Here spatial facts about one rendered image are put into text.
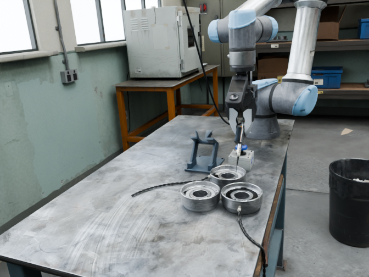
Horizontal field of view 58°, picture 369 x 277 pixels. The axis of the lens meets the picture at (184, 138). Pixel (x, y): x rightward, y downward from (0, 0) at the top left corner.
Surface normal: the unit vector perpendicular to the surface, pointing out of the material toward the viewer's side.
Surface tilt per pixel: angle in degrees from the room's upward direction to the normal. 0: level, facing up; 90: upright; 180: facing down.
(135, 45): 90
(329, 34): 83
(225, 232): 0
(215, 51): 90
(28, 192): 90
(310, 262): 0
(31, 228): 0
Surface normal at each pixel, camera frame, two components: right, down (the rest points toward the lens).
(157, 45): -0.36, 0.32
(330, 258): -0.06, -0.95
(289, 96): -0.66, 0.00
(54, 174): 0.93, 0.06
